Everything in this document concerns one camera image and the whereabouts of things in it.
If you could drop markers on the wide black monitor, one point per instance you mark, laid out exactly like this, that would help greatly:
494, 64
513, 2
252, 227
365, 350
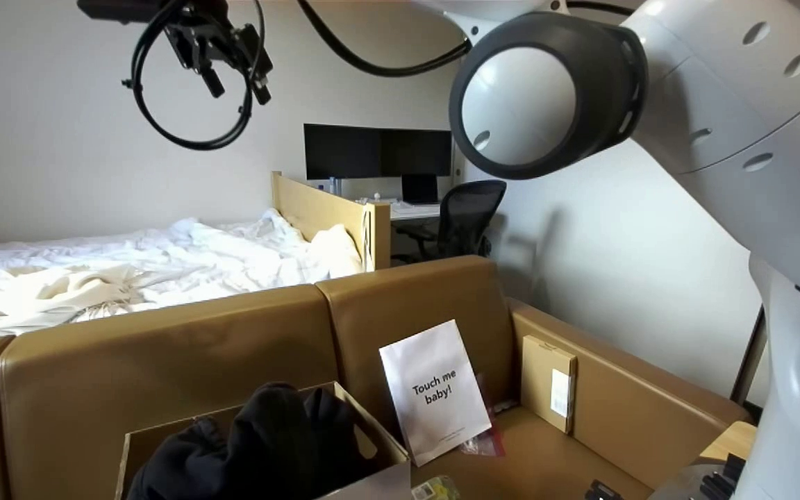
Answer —
341, 154

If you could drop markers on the black cloth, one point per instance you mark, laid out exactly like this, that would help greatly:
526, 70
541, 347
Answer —
269, 445

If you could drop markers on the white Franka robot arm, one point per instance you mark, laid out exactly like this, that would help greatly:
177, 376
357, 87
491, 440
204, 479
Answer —
695, 184

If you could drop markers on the black robot base clutter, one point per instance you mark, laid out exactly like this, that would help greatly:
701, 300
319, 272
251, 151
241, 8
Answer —
719, 479

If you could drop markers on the small green packet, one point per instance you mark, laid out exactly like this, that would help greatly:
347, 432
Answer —
430, 489

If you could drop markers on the black slanted pole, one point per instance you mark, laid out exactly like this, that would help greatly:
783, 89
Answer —
747, 362

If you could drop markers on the white pillow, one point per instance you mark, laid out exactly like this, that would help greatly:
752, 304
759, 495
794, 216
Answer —
334, 251

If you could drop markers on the black office chair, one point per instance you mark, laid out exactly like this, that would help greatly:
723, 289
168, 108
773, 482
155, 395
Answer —
469, 216

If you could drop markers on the narrow black monitor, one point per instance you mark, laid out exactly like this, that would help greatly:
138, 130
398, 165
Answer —
416, 157

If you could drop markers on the small red packet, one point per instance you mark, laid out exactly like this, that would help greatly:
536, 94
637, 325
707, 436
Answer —
484, 445

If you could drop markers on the wooden bed headboard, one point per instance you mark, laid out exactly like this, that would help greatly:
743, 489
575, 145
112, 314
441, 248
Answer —
325, 212

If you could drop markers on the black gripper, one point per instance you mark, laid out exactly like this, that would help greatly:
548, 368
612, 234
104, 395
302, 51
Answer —
201, 32

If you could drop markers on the white paper sign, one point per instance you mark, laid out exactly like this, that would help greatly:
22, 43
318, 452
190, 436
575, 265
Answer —
436, 389

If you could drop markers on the tan cardboard flap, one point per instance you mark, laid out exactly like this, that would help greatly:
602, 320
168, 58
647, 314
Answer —
727, 441

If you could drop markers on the open cardboard box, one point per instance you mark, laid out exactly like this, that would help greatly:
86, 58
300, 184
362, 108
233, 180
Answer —
373, 486

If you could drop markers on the small cardboard box white label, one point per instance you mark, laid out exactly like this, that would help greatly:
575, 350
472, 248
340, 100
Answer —
548, 377

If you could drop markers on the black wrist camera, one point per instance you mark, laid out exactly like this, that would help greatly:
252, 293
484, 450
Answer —
116, 5

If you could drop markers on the large cardboard box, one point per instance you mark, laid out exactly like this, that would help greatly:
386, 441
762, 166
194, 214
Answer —
138, 362

